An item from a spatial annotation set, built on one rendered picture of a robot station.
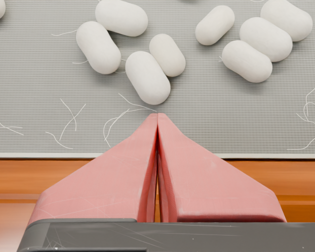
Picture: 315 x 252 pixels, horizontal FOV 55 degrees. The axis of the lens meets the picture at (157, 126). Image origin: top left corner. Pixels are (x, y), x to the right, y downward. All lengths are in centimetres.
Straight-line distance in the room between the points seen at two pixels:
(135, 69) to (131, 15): 4
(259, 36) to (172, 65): 6
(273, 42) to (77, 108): 13
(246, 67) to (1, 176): 16
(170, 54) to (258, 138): 8
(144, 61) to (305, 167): 12
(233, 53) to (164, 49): 4
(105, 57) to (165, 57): 4
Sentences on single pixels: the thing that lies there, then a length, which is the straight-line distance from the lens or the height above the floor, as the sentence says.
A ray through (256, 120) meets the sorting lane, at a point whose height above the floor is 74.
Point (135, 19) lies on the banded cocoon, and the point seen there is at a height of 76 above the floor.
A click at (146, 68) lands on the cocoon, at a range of 19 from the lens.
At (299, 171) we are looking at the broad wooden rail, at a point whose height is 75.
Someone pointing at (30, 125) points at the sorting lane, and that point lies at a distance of 22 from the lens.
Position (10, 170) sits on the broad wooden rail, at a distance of 21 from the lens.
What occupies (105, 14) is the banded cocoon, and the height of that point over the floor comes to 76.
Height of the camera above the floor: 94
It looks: 77 degrees down
